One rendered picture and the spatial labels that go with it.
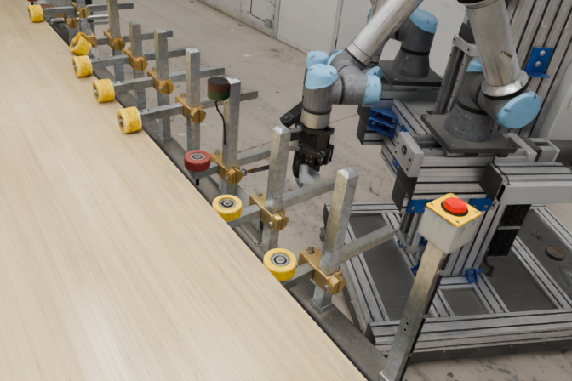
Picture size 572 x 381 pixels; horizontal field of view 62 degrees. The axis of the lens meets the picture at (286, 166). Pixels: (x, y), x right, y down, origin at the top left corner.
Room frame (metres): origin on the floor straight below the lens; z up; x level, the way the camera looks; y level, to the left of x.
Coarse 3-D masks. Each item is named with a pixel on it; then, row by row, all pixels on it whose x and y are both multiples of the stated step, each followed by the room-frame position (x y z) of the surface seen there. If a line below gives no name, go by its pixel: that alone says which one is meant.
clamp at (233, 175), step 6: (210, 156) 1.31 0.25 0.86; (216, 156) 1.30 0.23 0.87; (216, 162) 1.28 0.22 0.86; (222, 168) 1.25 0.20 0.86; (228, 168) 1.24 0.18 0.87; (234, 168) 1.25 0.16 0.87; (222, 174) 1.25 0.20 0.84; (228, 174) 1.23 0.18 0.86; (234, 174) 1.23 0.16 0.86; (240, 174) 1.24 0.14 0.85; (228, 180) 1.22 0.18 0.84; (234, 180) 1.23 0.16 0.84; (240, 180) 1.24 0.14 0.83
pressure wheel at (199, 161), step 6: (198, 150) 1.28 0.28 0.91; (186, 156) 1.23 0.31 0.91; (192, 156) 1.24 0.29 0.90; (198, 156) 1.24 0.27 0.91; (204, 156) 1.24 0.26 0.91; (186, 162) 1.21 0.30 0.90; (192, 162) 1.20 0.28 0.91; (198, 162) 1.20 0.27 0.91; (204, 162) 1.21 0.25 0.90; (186, 168) 1.21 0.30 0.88; (192, 168) 1.20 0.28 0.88; (198, 168) 1.20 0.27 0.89; (204, 168) 1.21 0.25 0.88; (198, 180) 1.24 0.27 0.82
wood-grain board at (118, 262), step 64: (0, 0) 2.59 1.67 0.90; (0, 64) 1.76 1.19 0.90; (64, 64) 1.83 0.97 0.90; (0, 128) 1.27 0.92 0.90; (64, 128) 1.32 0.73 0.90; (0, 192) 0.96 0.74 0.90; (64, 192) 0.99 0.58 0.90; (128, 192) 1.03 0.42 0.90; (192, 192) 1.06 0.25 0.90; (0, 256) 0.74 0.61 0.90; (64, 256) 0.77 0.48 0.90; (128, 256) 0.79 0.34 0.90; (192, 256) 0.81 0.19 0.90; (0, 320) 0.58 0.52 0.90; (64, 320) 0.60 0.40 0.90; (128, 320) 0.61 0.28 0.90; (192, 320) 0.63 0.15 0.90; (256, 320) 0.65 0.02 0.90
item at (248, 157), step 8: (248, 152) 1.37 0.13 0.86; (256, 152) 1.38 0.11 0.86; (264, 152) 1.39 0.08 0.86; (240, 160) 1.32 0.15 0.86; (248, 160) 1.34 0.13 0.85; (256, 160) 1.37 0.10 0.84; (208, 168) 1.25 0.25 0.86; (216, 168) 1.27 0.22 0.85; (192, 176) 1.22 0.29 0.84; (200, 176) 1.23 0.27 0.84
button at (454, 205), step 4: (444, 200) 0.69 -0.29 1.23; (448, 200) 0.69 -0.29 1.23; (452, 200) 0.69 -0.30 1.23; (456, 200) 0.69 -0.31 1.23; (460, 200) 0.70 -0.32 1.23; (444, 204) 0.68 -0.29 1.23; (448, 204) 0.68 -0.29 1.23; (452, 204) 0.68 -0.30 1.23; (456, 204) 0.68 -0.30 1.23; (460, 204) 0.68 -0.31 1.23; (464, 204) 0.68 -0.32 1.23; (448, 208) 0.67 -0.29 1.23; (452, 208) 0.67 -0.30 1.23; (456, 208) 0.67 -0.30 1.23; (460, 208) 0.67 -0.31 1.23; (464, 208) 0.67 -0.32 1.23; (452, 212) 0.67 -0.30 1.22; (456, 212) 0.66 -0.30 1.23; (460, 212) 0.67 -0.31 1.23; (464, 212) 0.67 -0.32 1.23
